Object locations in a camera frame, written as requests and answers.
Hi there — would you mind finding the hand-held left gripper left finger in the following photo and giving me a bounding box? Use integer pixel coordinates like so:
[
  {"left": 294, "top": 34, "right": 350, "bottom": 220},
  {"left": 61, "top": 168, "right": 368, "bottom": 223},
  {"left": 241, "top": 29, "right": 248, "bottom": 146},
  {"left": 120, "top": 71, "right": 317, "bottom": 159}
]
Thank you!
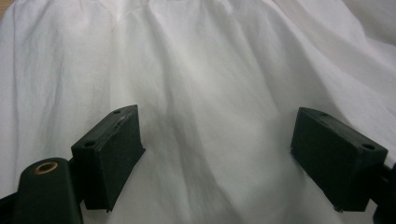
[{"left": 70, "top": 105, "right": 147, "bottom": 213}]

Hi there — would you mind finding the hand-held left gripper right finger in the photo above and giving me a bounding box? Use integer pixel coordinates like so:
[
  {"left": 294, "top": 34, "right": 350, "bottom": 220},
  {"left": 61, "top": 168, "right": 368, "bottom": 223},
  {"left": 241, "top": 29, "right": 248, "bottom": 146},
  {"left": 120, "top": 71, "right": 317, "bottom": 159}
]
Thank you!
[{"left": 290, "top": 106, "right": 389, "bottom": 213}]

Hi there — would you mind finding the white tiered skirt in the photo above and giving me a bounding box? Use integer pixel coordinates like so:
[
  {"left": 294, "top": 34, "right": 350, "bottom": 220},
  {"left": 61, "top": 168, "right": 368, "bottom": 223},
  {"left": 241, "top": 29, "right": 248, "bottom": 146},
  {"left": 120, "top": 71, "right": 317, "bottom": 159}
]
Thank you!
[{"left": 0, "top": 0, "right": 396, "bottom": 224}]

